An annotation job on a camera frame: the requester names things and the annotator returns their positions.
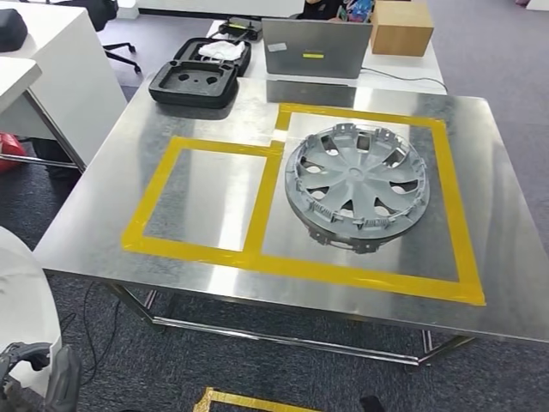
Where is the black floor cable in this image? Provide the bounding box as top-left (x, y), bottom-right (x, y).
top-left (59, 281), bottom-right (123, 389)

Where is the person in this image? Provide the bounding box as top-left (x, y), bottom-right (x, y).
top-left (299, 0), bottom-right (378, 24)

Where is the grey wheel hubcap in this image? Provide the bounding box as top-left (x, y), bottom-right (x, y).
top-left (284, 121), bottom-right (431, 255)

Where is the grey laptop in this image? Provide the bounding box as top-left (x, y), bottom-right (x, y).
top-left (262, 17), bottom-right (373, 80)

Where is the steel workbench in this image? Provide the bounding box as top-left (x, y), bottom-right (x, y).
top-left (33, 74), bottom-right (549, 369)

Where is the black device with yellow trim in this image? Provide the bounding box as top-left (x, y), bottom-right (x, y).
top-left (217, 18), bottom-right (263, 43)

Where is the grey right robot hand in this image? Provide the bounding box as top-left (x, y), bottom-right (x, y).
top-left (359, 395), bottom-right (386, 412)

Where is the red object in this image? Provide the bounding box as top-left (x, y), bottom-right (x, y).
top-left (0, 132), bottom-right (27, 175)

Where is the white plastic shell part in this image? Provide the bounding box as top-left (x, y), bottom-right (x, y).
top-left (0, 226), bottom-right (63, 399)

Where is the white cloth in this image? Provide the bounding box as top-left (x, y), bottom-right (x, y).
top-left (198, 39), bottom-right (247, 62)

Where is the white table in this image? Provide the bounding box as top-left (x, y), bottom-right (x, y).
top-left (205, 0), bottom-right (449, 96)

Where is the black bag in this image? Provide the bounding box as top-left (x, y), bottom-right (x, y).
top-left (0, 8), bottom-right (29, 54)

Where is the black laptop cable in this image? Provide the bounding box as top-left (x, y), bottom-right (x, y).
top-left (360, 66), bottom-right (449, 95)

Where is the black foam case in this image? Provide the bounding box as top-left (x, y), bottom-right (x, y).
top-left (149, 36), bottom-right (253, 111)

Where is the small white desk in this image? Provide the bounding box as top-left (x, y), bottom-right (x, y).
top-left (0, 57), bottom-right (87, 172)

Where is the brown cardboard box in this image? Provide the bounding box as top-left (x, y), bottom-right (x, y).
top-left (369, 0), bottom-right (435, 58)

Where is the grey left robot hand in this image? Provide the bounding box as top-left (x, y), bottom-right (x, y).
top-left (0, 341), bottom-right (82, 412)

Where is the large white desk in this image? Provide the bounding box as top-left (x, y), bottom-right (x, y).
top-left (0, 0), bottom-right (128, 172)

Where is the black office chair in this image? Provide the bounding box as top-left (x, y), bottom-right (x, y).
top-left (56, 0), bottom-right (143, 75)

